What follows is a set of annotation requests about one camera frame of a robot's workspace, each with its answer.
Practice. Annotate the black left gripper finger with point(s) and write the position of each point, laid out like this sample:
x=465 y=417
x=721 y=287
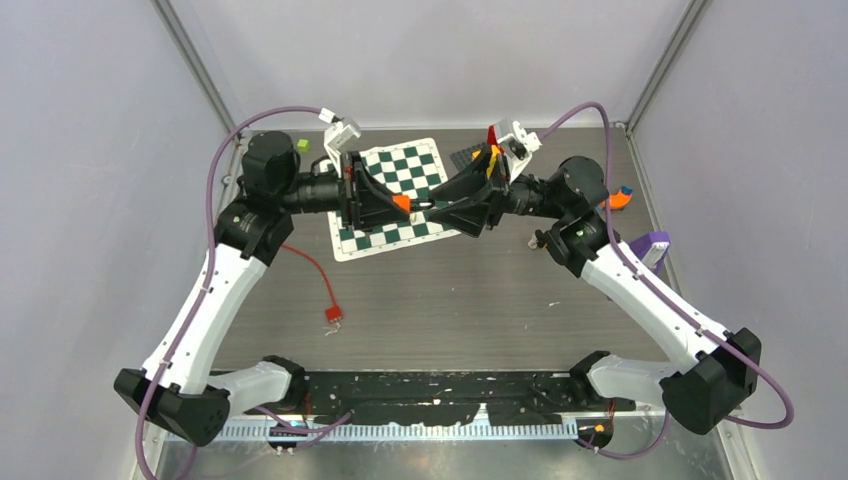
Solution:
x=380 y=214
x=367 y=183

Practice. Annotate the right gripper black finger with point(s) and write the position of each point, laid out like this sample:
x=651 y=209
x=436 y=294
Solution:
x=465 y=183
x=468 y=218

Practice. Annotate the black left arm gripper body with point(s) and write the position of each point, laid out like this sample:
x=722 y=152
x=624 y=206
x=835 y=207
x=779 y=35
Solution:
x=349 y=202

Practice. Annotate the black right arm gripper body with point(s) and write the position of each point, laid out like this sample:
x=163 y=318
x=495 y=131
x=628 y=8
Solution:
x=501 y=193

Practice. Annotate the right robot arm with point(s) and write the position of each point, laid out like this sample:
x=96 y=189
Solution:
x=708 y=370

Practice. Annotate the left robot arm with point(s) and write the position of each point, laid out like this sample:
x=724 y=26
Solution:
x=175 y=388

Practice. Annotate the dark grey building baseplate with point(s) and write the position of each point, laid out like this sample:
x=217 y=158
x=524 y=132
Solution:
x=464 y=158

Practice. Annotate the yellow building block tower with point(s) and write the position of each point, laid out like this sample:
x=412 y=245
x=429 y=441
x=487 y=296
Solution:
x=494 y=163

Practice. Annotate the green white chess mat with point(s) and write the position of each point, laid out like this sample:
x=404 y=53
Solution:
x=412 y=168

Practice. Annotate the orange curved toy track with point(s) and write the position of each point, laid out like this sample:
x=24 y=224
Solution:
x=618 y=200

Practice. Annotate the purple white device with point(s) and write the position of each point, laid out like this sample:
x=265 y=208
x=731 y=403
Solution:
x=651 y=249

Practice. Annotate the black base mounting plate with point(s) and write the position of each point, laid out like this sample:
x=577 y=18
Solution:
x=447 y=398

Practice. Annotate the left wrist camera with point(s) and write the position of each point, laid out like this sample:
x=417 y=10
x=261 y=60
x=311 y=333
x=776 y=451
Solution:
x=340 y=132

